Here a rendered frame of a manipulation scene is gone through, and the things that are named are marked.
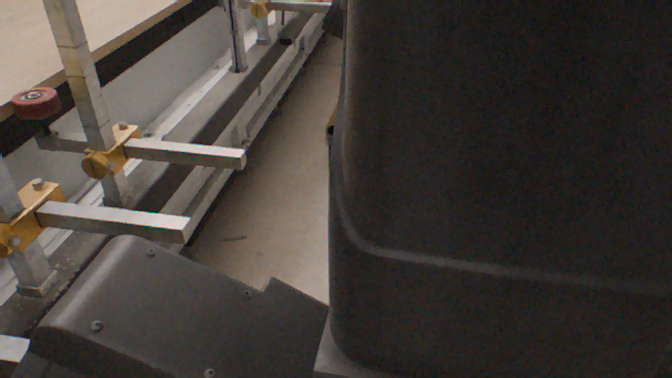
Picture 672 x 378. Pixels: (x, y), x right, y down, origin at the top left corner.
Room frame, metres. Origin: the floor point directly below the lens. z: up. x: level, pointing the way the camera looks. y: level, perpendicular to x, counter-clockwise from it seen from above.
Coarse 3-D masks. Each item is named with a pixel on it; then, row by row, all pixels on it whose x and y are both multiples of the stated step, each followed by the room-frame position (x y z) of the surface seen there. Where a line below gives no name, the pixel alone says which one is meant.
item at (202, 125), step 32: (320, 0) 2.62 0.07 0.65; (256, 64) 1.64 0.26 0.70; (224, 96) 1.38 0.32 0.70; (192, 128) 1.18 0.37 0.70; (224, 128) 1.31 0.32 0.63; (128, 192) 0.86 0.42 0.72; (160, 192) 0.94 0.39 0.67; (64, 256) 0.69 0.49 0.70; (32, 288) 0.59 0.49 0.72; (64, 288) 0.62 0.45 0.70; (0, 320) 0.54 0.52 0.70; (32, 320) 0.55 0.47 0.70
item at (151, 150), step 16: (48, 144) 0.91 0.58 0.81; (64, 144) 0.91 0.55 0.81; (80, 144) 0.90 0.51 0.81; (128, 144) 0.88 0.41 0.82; (144, 144) 0.88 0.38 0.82; (160, 144) 0.89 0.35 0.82; (176, 144) 0.88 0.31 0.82; (160, 160) 0.87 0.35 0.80; (176, 160) 0.86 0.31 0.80; (192, 160) 0.86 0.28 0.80; (208, 160) 0.85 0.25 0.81; (224, 160) 0.84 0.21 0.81; (240, 160) 0.84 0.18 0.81
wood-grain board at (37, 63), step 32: (0, 0) 1.64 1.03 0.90; (32, 0) 1.64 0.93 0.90; (96, 0) 1.64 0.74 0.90; (128, 0) 1.64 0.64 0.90; (160, 0) 1.65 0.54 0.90; (192, 0) 1.75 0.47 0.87; (0, 32) 1.33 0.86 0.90; (32, 32) 1.33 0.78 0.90; (96, 32) 1.33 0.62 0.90; (128, 32) 1.35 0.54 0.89; (0, 64) 1.10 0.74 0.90; (32, 64) 1.11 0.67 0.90; (0, 96) 0.94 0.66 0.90
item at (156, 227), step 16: (48, 208) 0.64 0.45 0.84; (64, 208) 0.64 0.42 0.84; (80, 208) 0.64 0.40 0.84; (96, 208) 0.64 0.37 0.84; (48, 224) 0.63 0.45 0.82; (64, 224) 0.63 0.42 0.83; (80, 224) 0.62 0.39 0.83; (96, 224) 0.62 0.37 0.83; (112, 224) 0.61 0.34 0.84; (128, 224) 0.61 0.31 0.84; (144, 224) 0.60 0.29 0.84; (160, 224) 0.60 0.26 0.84; (176, 224) 0.60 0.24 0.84; (160, 240) 0.60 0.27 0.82; (176, 240) 0.59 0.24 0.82
